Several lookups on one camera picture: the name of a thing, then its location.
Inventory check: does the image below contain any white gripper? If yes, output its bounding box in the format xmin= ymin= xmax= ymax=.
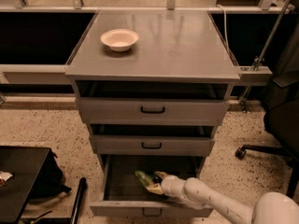
xmin=146 ymin=171 xmax=186 ymax=200

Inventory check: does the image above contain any green rice chip bag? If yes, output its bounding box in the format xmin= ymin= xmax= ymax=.
xmin=135 ymin=171 xmax=156 ymax=187

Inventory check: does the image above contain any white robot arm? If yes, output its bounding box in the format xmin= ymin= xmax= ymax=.
xmin=139 ymin=172 xmax=299 ymax=224

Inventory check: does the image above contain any grey bottom drawer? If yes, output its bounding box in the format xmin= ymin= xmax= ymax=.
xmin=90 ymin=155 xmax=212 ymax=217

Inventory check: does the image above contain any grey drawer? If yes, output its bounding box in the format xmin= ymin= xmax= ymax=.
xmin=76 ymin=80 xmax=228 ymax=126
xmin=90 ymin=155 xmax=212 ymax=217
xmin=90 ymin=124 xmax=215 ymax=157

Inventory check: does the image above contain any grey middle drawer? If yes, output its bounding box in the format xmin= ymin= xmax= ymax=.
xmin=90 ymin=124 xmax=215 ymax=157

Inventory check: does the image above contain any grey drawer cabinet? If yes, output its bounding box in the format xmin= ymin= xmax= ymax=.
xmin=64 ymin=9 xmax=242 ymax=161

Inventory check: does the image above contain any grey top drawer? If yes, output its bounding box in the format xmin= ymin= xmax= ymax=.
xmin=76 ymin=80 xmax=228 ymax=126

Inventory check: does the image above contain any black pole on floor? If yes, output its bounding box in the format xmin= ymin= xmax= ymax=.
xmin=69 ymin=177 xmax=87 ymax=224

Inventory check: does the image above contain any black backpack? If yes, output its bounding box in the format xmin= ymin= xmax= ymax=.
xmin=30 ymin=151 xmax=71 ymax=199

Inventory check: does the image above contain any black side table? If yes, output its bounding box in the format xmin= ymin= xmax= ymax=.
xmin=0 ymin=146 xmax=50 ymax=224

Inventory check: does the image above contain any black office chair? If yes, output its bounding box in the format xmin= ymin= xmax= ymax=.
xmin=235 ymin=23 xmax=299 ymax=199

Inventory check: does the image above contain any white paper bowl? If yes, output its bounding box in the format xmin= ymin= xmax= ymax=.
xmin=100 ymin=29 xmax=139 ymax=52

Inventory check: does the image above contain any white paper scrap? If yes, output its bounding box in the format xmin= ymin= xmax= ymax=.
xmin=0 ymin=171 xmax=13 ymax=182

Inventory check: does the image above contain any white cable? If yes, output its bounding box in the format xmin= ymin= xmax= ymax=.
xmin=216 ymin=4 xmax=232 ymax=58

